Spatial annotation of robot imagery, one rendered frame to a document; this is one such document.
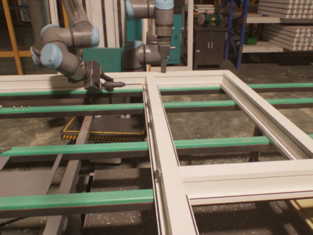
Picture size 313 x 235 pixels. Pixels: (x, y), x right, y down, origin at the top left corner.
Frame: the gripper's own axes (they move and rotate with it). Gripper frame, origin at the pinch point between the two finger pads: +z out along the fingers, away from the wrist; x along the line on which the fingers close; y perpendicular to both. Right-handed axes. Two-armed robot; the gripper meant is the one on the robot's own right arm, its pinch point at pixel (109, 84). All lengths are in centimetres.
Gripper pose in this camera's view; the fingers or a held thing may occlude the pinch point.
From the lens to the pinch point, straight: 128.3
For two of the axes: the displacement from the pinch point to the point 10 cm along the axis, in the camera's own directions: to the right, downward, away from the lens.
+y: 8.3, -2.3, -5.1
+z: 5.5, 2.4, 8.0
